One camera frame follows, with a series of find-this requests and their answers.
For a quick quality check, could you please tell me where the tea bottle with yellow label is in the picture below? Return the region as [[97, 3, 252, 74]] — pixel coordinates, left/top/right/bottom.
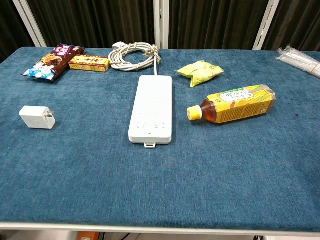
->
[[186, 84, 277, 125]]

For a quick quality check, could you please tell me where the white AC adapter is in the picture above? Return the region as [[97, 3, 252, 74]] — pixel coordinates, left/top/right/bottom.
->
[[18, 105, 57, 130]]

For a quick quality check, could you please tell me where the yellow red carton box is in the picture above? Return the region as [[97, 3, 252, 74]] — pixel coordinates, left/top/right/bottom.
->
[[68, 54, 111, 73]]

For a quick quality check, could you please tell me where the orange box under table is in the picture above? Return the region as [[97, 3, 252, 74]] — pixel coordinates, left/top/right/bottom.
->
[[77, 231, 101, 240]]

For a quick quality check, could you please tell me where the coiled white power cable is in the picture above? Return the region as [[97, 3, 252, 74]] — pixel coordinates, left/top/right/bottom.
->
[[108, 41, 161, 76]]

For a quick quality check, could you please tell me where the white power strip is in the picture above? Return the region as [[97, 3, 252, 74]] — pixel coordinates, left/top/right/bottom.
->
[[128, 75, 173, 150]]

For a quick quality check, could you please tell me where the blue table cloth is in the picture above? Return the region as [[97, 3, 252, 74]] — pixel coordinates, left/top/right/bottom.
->
[[0, 46, 320, 232]]

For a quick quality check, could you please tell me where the brown snack bag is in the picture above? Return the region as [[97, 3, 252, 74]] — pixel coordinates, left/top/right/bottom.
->
[[21, 44, 86, 82]]

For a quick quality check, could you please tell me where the black pleated curtain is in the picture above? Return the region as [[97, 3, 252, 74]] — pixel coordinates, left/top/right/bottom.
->
[[26, 0, 156, 49], [0, 0, 35, 63], [262, 0, 320, 52], [168, 0, 270, 50]]

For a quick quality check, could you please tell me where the yellow green snack packet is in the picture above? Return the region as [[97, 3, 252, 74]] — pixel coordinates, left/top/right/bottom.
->
[[174, 60, 225, 88]]

